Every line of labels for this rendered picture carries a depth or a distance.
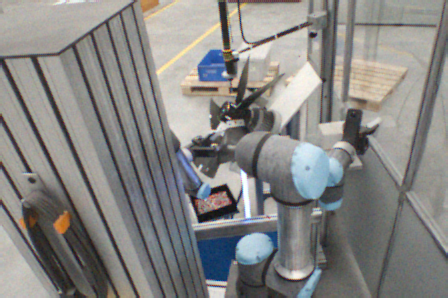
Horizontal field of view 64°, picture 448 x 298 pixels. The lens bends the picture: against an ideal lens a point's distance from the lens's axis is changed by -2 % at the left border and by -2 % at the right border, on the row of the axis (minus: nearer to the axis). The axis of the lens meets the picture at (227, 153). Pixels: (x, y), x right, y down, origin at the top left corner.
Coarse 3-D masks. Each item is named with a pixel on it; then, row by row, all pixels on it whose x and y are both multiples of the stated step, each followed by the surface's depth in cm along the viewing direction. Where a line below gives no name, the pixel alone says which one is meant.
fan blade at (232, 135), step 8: (232, 128) 182; (240, 128) 181; (224, 136) 180; (232, 136) 178; (240, 136) 176; (224, 144) 176; (232, 144) 173; (224, 152) 173; (232, 152) 170; (224, 160) 170; (232, 160) 167
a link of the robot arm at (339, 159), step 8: (336, 152) 111; (344, 152) 111; (336, 160) 108; (344, 160) 109; (336, 168) 106; (344, 168) 108; (328, 176) 107; (336, 176) 106; (344, 176) 110; (328, 184) 109; (336, 184) 110
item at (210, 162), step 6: (216, 138) 196; (198, 162) 201; (204, 162) 198; (210, 162) 196; (198, 168) 200; (204, 168) 198; (210, 168) 196; (216, 168) 194; (204, 174) 197; (210, 174) 195
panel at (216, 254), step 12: (204, 240) 181; (216, 240) 182; (228, 240) 183; (276, 240) 185; (204, 252) 187; (216, 252) 187; (228, 252) 188; (204, 264) 192; (216, 264) 193; (228, 264) 194; (216, 276) 199; (228, 276) 200
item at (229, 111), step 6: (228, 102) 189; (222, 108) 194; (228, 108) 186; (234, 108) 187; (222, 114) 190; (228, 114) 186; (234, 114) 187; (240, 114) 189; (246, 114) 190; (222, 120) 189; (228, 120) 189; (246, 120) 189
